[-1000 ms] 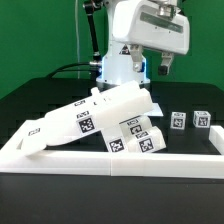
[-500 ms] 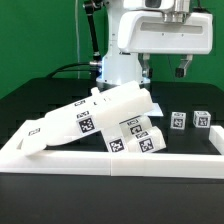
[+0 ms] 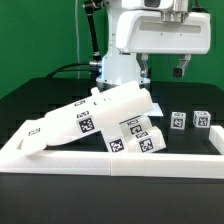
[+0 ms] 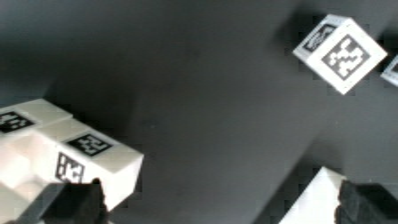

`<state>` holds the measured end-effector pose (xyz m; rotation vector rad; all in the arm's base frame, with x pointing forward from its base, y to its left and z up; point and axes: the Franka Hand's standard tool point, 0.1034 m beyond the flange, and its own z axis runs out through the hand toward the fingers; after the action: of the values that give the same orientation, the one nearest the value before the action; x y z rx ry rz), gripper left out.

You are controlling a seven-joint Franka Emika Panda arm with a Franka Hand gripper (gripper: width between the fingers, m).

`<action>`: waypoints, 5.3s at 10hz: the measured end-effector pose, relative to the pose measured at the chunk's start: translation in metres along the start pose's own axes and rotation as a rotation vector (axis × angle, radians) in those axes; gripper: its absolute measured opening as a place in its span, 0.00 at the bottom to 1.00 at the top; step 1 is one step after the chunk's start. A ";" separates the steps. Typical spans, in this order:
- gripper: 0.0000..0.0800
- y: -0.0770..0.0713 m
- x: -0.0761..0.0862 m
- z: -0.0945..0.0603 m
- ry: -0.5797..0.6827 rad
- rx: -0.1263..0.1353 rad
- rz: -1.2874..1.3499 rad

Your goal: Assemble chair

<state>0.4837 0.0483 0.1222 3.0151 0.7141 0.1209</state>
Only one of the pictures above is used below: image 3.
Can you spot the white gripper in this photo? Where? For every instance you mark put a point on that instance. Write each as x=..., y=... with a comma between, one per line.
x=143, y=31

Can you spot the small tagged white cube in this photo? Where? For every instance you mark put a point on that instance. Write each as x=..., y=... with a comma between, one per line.
x=201, y=119
x=178, y=120

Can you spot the white chair back part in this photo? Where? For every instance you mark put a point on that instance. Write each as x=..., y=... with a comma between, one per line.
x=98, y=112

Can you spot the white chair seat part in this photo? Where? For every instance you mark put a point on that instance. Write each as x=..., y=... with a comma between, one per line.
x=116, y=137

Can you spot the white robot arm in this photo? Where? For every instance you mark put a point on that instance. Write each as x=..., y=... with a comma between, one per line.
x=118, y=67

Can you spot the white sheet with tags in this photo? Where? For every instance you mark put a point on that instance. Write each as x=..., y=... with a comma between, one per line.
x=156, y=111

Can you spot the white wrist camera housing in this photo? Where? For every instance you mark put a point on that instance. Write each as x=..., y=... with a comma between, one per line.
x=174, y=5

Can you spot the white U-shaped border frame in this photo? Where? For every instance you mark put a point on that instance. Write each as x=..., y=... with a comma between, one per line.
x=12, y=160

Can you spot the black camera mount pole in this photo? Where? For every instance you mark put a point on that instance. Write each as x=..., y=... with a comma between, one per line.
x=89, y=8

